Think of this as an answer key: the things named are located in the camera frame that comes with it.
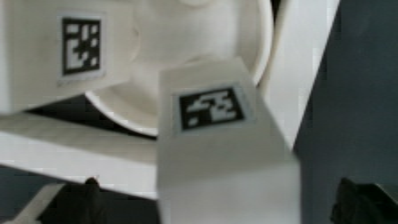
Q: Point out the white stool leg front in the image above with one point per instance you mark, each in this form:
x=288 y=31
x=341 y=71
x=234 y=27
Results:
x=227 y=179

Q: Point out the white right wall rail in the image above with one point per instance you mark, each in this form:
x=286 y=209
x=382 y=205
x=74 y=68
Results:
x=300 y=35

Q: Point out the white round stool seat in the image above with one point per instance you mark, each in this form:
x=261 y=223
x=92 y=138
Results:
x=192 y=30

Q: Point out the white stool leg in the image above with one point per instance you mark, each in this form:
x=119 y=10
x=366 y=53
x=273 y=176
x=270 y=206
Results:
x=227 y=179
x=67 y=47

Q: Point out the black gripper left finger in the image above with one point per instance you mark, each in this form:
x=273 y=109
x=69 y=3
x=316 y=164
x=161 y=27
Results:
x=76 y=206

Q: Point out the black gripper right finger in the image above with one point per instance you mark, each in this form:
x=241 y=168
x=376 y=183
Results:
x=366 y=203

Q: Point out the white front wall rail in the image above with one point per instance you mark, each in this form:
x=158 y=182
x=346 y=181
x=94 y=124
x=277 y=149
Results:
x=71 y=152

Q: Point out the white wall rail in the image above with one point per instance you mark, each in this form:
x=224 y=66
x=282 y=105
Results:
x=300 y=35
x=71 y=152

